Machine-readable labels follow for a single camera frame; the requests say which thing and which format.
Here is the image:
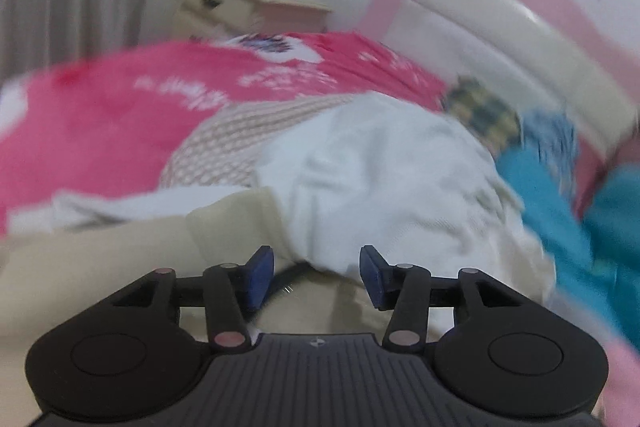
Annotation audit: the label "beige checkered cloth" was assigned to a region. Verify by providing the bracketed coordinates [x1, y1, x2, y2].
[159, 94, 362, 188]

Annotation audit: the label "plaid pillow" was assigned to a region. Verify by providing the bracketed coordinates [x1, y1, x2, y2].
[444, 76, 522, 154]

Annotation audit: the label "pink patterned bedsheet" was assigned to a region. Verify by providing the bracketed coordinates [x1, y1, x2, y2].
[595, 334, 640, 427]

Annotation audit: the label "pink pillow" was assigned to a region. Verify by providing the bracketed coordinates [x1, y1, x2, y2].
[574, 141, 623, 220]

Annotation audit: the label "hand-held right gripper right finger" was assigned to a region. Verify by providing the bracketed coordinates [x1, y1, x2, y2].
[360, 245, 526, 355]

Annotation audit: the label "pink floral bed quilt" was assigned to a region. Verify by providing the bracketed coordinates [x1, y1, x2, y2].
[0, 31, 451, 238]

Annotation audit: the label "pink white bed headboard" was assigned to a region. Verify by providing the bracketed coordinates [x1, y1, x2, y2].
[357, 0, 640, 165]

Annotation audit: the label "beige hoodie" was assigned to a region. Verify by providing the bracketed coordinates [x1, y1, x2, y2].
[0, 188, 557, 427]

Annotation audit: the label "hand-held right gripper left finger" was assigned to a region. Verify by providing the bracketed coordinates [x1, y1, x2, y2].
[112, 245, 276, 355]

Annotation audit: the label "blue quilt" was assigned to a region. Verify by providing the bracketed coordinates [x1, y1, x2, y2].
[495, 147, 640, 350]

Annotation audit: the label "pale white fleece garment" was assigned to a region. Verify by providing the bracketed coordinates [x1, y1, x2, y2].
[9, 187, 273, 235]

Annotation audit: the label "light blue patterned cloth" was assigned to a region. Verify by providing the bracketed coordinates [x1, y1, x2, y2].
[519, 108, 580, 200]

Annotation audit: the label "white cotton garment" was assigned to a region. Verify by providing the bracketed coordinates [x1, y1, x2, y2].
[250, 93, 558, 295]

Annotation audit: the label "cream nightstand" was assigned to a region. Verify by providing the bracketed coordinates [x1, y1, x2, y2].
[172, 0, 333, 42]

